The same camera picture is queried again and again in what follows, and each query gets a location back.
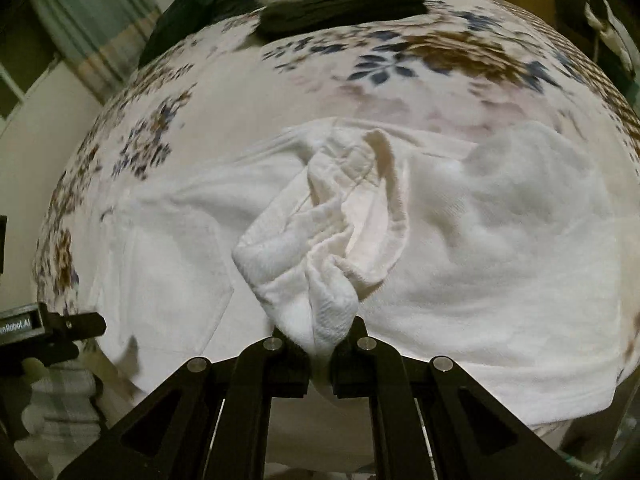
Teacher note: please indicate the black and white checked cloth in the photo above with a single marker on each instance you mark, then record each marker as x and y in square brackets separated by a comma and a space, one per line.
[600, 5]

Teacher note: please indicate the floral printed blanket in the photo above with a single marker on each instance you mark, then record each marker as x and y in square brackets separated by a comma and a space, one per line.
[240, 90]

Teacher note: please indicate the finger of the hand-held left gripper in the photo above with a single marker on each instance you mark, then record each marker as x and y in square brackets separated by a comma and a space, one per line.
[75, 324]

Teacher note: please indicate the white pants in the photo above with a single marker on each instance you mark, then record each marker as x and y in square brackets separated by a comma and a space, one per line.
[480, 240]

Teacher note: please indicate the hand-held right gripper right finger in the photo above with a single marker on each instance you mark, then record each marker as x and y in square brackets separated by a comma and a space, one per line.
[350, 366]

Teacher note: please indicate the pale green curtain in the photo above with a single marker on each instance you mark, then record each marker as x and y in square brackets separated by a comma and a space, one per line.
[95, 20]

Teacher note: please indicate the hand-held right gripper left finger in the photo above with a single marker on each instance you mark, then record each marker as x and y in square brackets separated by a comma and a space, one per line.
[289, 371]

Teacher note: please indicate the dark green cloth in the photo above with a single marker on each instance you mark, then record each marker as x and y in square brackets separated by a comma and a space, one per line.
[200, 10]

